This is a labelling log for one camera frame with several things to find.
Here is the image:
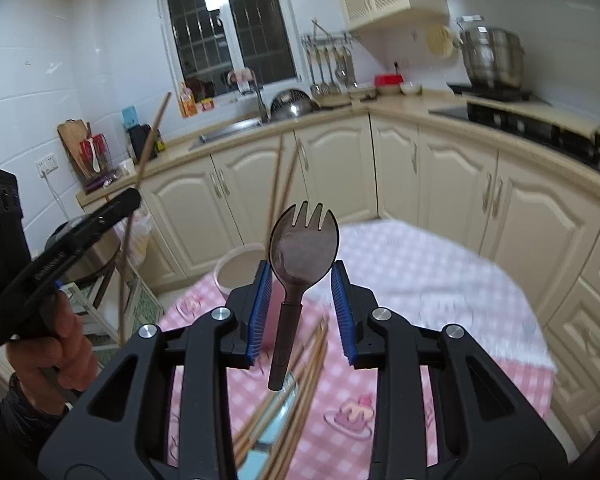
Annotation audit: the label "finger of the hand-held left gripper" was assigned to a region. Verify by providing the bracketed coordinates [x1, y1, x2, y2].
[91, 187, 142, 234]

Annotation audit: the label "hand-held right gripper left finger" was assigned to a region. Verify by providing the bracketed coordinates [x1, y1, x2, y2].
[37, 260, 273, 480]

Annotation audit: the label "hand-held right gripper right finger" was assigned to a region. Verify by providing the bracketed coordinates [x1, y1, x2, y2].
[330, 260, 568, 480]

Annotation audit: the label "pink cup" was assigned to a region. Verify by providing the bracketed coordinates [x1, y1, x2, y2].
[214, 243, 268, 297]

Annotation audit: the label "brown plastic spork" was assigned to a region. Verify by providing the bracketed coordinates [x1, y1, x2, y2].
[267, 202, 340, 391]

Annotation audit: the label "bunch of wooden chopsticks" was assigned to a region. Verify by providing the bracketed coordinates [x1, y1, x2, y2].
[230, 315, 331, 480]

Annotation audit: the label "wooden chopstick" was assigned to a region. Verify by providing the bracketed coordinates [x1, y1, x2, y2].
[280, 152, 300, 211]
[117, 91, 173, 348]

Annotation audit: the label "person's left forearm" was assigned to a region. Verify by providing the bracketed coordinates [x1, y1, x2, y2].
[0, 372, 81, 480]

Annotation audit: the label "row of hanging metal utensils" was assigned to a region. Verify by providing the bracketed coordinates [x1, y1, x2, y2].
[305, 42, 358, 96]

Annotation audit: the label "person's left hand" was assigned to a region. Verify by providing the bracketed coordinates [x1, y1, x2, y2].
[5, 290, 101, 407]

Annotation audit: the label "pale plastic bag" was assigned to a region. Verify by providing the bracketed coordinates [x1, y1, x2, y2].
[125, 210, 153, 266]

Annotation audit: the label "white metal rack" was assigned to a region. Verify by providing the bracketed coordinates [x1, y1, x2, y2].
[60, 275, 148, 351]

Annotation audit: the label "red utensil rack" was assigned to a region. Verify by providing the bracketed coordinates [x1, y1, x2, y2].
[77, 132, 118, 193]

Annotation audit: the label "black knife block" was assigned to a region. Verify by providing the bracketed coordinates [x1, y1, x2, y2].
[127, 124, 156, 163]

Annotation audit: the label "wooden cutting board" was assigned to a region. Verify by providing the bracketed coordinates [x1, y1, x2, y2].
[56, 119, 93, 181]

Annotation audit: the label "orange packet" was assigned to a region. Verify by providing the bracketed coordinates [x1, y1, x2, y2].
[179, 81, 197, 118]

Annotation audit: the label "steel sink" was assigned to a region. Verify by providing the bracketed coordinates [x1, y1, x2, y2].
[189, 116, 268, 152]

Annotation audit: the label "light blue flat case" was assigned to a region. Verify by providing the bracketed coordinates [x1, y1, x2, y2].
[240, 375, 301, 480]

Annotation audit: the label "cream lower kitchen cabinets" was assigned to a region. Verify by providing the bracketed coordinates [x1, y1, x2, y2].
[77, 112, 600, 461]

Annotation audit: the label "pink checkered tablecloth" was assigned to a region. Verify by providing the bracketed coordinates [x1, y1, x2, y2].
[157, 220, 556, 480]

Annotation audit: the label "metal faucet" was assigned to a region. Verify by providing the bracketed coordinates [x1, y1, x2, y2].
[226, 71, 271, 123]

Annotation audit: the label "metal colander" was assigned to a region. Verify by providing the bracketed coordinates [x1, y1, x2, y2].
[270, 88, 313, 113]

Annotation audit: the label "metal wok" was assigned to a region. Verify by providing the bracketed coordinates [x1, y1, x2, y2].
[277, 99, 323, 121]

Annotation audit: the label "window with metal bars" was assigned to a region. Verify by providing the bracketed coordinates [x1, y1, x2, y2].
[157, 0, 301, 98]

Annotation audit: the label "black gas stove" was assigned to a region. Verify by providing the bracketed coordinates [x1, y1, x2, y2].
[428, 100, 600, 175]

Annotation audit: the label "black induction cooktop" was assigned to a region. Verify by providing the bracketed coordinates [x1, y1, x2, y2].
[447, 82, 536, 102]

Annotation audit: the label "round cream perforated plate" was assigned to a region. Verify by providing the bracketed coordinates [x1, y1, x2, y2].
[426, 24, 456, 58]

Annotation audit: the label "steel steamer pot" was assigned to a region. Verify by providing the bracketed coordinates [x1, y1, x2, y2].
[455, 16, 527, 88]

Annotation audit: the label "metal wall rail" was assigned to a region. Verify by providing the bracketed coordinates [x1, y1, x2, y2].
[300, 32, 356, 46]

